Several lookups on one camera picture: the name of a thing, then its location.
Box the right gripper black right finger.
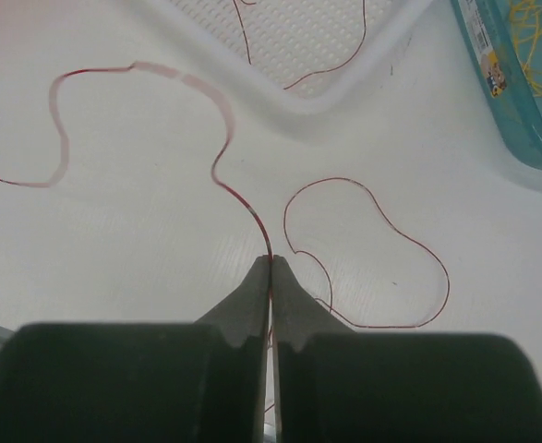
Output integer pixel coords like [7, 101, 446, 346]
[271, 256, 542, 442]

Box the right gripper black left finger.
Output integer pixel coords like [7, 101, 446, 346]
[0, 257, 271, 442]

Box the white perforated plastic basket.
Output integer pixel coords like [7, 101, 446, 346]
[108, 1, 432, 126]

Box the teal translucent plastic bin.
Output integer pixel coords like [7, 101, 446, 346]
[451, 1, 542, 192]

